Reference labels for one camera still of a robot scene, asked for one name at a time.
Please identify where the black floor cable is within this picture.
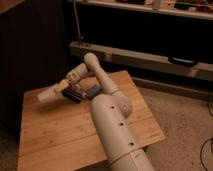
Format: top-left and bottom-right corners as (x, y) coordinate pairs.
(199, 96), (213, 171)

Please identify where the long metal rail case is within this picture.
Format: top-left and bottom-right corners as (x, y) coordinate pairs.
(69, 41), (213, 82)

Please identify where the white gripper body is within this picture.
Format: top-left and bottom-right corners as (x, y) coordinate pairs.
(65, 63), (88, 84)

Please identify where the black handle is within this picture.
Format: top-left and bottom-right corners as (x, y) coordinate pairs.
(168, 57), (198, 67)

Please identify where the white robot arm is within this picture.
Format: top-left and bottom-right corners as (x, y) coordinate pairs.
(54, 53), (155, 171)

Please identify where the metal pole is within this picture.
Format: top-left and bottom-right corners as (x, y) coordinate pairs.
(73, 0), (83, 45)

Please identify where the upper shelf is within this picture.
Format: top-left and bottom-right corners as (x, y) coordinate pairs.
(66, 0), (213, 22)

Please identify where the wooden table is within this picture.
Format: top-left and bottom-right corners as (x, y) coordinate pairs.
(18, 71), (165, 171)

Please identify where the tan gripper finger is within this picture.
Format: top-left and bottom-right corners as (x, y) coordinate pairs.
(54, 79), (69, 93)

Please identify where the blue sponge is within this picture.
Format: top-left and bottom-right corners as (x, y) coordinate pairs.
(86, 84), (101, 99)

